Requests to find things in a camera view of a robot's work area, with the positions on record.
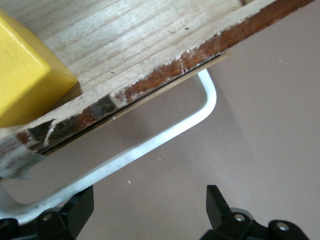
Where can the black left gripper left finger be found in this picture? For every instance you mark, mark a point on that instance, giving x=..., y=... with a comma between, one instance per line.
x=62, y=225

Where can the brown table cover sheet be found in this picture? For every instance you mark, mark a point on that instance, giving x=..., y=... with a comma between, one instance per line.
x=250, y=150

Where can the light wood drawer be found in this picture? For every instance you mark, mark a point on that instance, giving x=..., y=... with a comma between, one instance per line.
x=125, y=37

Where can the yellow wooden block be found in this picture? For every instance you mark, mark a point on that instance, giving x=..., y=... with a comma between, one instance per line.
x=25, y=75

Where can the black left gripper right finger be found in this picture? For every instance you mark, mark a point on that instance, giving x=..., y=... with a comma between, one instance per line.
x=225, y=222

